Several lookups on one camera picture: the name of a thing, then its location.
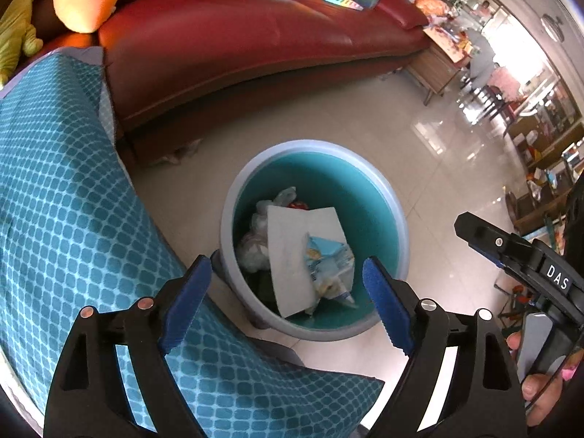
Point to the blue patterned cushion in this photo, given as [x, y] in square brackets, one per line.
[68, 191]

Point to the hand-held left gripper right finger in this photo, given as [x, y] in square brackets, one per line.
[388, 303]

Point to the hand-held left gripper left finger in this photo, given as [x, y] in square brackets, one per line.
[187, 303]

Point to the round ceiling lamp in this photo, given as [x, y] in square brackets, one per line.
[552, 27]

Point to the blue white snack wrapper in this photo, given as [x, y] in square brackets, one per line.
[328, 264]

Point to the white plastic bag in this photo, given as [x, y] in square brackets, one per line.
[255, 246]

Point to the green dinosaur plush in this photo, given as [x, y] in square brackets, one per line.
[16, 32]

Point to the person's right hand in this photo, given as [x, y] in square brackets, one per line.
[540, 397]

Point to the red leather sofa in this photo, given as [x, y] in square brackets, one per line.
[251, 41]

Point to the wooden side cabinet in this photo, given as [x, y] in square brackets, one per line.
[433, 68]

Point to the wooden shelf unit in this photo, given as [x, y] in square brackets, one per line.
[547, 155]

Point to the blue plastic bin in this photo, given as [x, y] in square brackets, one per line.
[346, 182]

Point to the white cardboard sheet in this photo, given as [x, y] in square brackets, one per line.
[287, 255]

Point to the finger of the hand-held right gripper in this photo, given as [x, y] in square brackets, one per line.
[490, 242]

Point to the grey chair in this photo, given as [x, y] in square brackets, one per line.
[481, 64]

